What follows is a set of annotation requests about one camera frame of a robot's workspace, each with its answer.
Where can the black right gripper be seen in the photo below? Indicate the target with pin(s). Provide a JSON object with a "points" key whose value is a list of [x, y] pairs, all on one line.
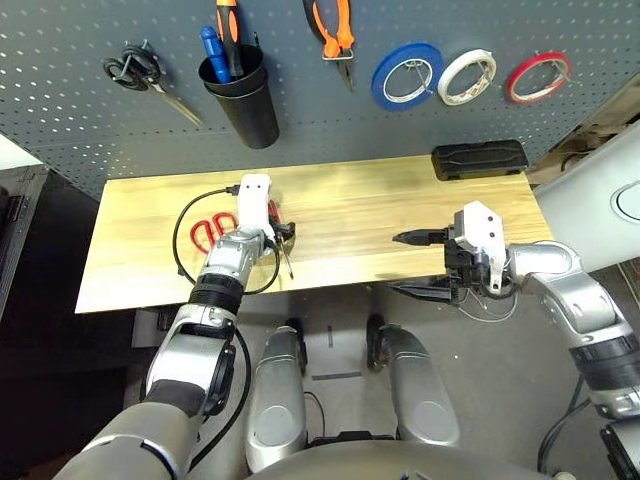
{"points": [[462, 270]]}

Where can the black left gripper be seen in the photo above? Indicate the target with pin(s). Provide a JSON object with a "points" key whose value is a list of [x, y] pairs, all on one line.
{"points": [[271, 240]]}

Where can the thin red tape roll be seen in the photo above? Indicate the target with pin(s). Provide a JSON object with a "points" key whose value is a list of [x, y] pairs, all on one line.
{"points": [[510, 89]]}

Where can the orange black needle-nose pliers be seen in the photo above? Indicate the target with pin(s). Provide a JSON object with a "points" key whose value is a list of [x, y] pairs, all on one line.
{"points": [[345, 30]]}

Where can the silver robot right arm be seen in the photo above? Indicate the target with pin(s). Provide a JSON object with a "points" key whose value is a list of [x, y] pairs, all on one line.
{"points": [[575, 285]]}

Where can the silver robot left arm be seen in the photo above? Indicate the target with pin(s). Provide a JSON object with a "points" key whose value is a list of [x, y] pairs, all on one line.
{"points": [[230, 255]]}

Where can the grey perforated pegboard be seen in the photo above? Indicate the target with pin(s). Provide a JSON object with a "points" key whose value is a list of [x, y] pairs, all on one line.
{"points": [[325, 130]]}

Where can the metal pegboard hook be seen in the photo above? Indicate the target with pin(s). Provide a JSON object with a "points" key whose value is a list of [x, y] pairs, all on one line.
{"points": [[485, 62], [565, 75], [417, 64]]}

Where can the short dark floor tape strip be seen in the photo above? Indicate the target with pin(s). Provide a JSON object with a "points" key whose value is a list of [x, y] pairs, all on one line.
{"points": [[330, 337]]}

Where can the black plastic tool case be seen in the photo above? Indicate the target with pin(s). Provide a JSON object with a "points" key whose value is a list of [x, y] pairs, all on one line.
{"points": [[475, 160]]}

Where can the black plastic cup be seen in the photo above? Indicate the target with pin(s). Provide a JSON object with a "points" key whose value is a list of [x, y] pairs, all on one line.
{"points": [[255, 120]]}

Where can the silver robot right leg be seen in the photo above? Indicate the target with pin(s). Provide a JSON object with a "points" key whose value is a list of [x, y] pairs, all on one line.
{"points": [[420, 395]]}

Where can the silver robot leg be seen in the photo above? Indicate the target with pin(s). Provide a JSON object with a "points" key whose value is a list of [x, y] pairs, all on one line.
{"points": [[277, 400], [420, 395]]}

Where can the long dark floor tape strip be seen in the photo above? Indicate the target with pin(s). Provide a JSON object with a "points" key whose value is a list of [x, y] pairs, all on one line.
{"points": [[337, 375]]}

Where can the white rounded appliance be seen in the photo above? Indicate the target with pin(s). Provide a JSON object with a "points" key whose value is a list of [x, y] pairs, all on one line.
{"points": [[575, 210]]}

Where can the silver robot left leg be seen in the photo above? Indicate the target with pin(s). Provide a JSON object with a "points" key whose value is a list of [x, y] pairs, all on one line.
{"points": [[277, 400]]}

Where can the blue tape roll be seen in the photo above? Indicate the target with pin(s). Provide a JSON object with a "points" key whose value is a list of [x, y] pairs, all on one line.
{"points": [[378, 85]]}

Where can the white tape roll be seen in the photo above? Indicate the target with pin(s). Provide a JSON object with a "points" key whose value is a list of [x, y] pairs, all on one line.
{"points": [[444, 85]]}

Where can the olive grey robot torso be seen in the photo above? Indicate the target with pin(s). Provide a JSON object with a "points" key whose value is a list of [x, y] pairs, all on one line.
{"points": [[400, 465]]}

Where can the orange black screwdriver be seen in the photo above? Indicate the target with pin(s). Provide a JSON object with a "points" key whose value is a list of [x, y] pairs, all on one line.
{"points": [[227, 25]]}

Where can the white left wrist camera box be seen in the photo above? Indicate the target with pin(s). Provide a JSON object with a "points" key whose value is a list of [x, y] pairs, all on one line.
{"points": [[252, 205]]}

